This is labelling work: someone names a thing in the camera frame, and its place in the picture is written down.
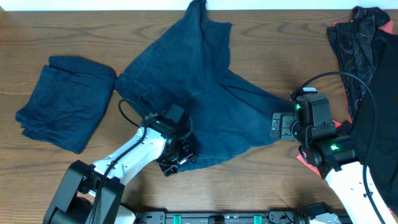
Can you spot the black patterned garment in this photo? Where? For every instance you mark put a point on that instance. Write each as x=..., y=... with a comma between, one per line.
x=352, y=44

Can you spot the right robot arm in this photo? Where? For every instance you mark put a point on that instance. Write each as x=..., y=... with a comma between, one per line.
x=333, y=155

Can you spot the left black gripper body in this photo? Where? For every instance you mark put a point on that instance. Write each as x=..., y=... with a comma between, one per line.
x=179, y=156

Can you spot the black red-trimmed shorts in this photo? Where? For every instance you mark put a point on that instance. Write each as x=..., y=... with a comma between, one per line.
x=376, y=135

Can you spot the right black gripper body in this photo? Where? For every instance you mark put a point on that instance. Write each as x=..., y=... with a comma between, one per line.
x=287, y=122

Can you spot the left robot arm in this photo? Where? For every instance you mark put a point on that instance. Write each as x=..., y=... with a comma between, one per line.
x=92, y=193

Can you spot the dark blue denim shorts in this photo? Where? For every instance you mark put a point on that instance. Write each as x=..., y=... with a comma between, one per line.
x=189, y=66

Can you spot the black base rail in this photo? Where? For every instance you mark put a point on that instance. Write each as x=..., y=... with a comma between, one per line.
x=315, y=213

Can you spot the folded dark blue garment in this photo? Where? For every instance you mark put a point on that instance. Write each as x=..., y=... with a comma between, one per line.
x=68, y=102

